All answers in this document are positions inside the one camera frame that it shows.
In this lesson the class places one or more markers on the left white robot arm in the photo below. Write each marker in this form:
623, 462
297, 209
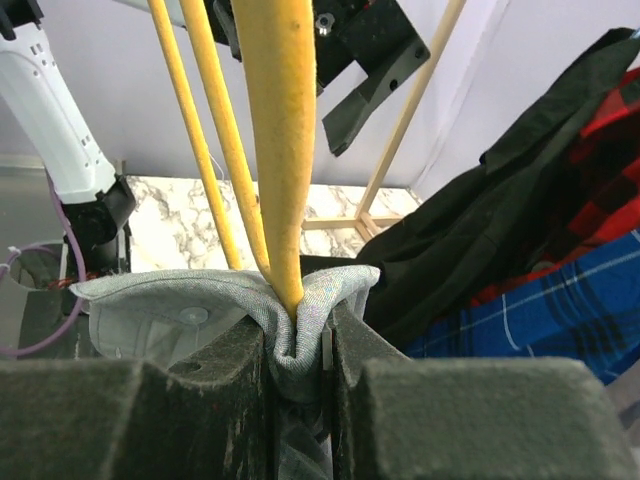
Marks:
95, 198

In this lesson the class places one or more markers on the wooden clothes rack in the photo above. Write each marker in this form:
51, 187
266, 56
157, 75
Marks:
363, 222

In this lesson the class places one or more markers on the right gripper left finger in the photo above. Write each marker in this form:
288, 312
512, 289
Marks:
207, 417

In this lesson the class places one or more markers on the red black plaid shirt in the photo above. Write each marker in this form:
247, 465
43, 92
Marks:
601, 202

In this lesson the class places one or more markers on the grey button shirt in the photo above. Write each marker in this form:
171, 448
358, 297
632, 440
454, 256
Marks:
165, 316

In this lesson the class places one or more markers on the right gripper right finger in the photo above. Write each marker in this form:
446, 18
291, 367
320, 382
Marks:
397, 418

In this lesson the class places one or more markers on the yellow wire hanger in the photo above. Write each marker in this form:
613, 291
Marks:
278, 53

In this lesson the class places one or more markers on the blue plaid shirt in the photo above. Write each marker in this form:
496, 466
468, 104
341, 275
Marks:
587, 310

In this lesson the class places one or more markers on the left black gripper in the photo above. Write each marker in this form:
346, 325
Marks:
380, 38

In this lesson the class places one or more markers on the black hanging shirt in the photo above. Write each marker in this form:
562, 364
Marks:
473, 232

